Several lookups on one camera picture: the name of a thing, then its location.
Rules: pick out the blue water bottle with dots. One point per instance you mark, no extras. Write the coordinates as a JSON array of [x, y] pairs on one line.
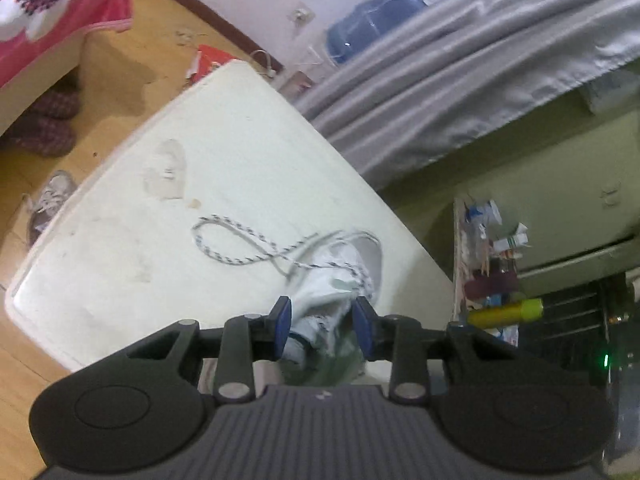
[[366, 23]]

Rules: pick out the grey curtain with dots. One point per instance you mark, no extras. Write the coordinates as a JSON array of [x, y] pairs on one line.
[[459, 70]]

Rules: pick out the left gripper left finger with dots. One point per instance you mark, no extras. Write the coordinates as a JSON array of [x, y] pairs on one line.
[[245, 340]]

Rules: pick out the white water dispenser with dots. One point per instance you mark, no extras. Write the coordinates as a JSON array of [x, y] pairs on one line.
[[309, 67]]

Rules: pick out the red gift box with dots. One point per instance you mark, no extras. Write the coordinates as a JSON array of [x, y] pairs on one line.
[[206, 60]]

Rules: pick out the white wall socket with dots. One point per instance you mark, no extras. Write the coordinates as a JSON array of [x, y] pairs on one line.
[[301, 15]]

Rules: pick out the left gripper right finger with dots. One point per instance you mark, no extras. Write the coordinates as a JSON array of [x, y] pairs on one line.
[[398, 340]]

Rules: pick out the dark red bottle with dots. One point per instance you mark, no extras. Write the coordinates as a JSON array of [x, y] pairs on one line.
[[484, 286]]

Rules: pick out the white sneaker on floor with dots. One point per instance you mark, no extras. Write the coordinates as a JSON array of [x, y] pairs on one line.
[[54, 194]]

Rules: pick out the white green tube box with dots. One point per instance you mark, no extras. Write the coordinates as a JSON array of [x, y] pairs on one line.
[[519, 238]]

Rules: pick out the cluttered side table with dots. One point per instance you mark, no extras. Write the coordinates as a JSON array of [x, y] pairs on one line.
[[476, 227]]

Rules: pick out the white black speckled shoelace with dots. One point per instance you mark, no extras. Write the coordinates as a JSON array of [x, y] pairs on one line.
[[270, 249]]

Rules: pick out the white mint sneaker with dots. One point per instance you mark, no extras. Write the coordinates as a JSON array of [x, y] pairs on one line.
[[322, 349]]

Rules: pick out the dark red slippers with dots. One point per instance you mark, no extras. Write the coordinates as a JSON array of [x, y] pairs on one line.
[[45, 129]]

